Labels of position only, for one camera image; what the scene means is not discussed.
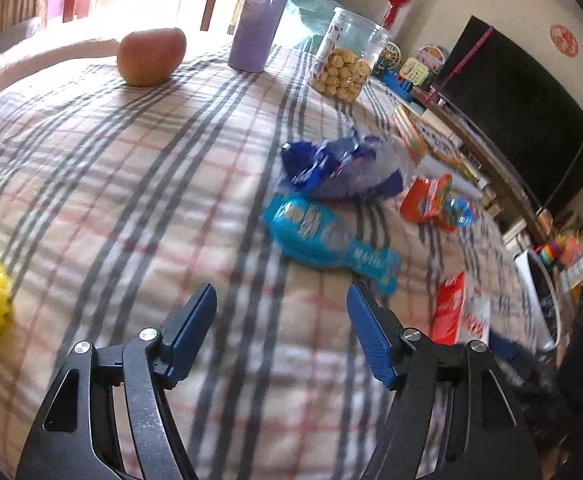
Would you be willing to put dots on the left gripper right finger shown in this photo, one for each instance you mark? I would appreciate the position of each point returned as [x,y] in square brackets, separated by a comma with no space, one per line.
[483,435]

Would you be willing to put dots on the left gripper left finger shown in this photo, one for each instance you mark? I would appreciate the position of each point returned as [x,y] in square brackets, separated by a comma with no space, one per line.
[100,395]

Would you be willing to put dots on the red white milk carton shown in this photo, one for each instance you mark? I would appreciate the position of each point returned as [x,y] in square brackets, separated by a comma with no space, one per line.
[462,312]

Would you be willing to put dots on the orange ovaltine packet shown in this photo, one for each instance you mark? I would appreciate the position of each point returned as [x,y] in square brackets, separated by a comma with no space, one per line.
[430,200]

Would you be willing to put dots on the teal snack packet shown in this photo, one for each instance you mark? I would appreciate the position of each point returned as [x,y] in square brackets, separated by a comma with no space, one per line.
[310,234]

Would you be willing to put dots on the blue clear plastic bag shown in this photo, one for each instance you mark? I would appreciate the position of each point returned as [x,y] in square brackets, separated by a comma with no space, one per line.
[359,167]

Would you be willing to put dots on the white trash bin black liner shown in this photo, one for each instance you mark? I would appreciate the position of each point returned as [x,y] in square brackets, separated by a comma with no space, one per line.
[544,305]

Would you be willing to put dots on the plaid tablecloth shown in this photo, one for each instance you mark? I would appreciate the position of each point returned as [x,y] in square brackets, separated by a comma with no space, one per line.
[117,202]

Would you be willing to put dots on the orange children's book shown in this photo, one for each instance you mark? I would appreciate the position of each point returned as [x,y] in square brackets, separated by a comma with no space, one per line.
[433,154]

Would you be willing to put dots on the black flat television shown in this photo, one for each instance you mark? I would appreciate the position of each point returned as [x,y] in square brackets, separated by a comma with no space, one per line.
[526,114]

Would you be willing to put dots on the toy telephone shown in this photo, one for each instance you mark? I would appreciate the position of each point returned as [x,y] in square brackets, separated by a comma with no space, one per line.
[416,72]

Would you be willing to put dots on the red apple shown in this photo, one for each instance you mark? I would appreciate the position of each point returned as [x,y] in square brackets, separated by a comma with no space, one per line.
[149,57]

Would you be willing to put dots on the clear jar of biscuits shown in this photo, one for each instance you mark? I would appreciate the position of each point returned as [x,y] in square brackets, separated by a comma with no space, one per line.
[347,55]

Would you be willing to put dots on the toy ferris wheel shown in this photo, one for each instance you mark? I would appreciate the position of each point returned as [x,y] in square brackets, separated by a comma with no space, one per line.
[389,59]

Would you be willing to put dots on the pink sofa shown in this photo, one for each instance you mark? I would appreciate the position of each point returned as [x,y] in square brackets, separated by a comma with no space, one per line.
[65,42]

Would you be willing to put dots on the teal covered armchair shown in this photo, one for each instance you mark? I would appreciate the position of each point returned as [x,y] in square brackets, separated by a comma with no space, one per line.
[304,23]

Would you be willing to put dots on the purple thermos bottle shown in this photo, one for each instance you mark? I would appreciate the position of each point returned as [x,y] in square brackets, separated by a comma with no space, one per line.
[255,33]

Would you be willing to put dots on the rainbow stacking ring toy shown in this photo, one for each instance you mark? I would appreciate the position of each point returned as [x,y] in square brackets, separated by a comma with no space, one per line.
[550,252]

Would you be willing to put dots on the round red wall sticker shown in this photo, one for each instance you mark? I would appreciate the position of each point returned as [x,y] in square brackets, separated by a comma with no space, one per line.
[564,40]

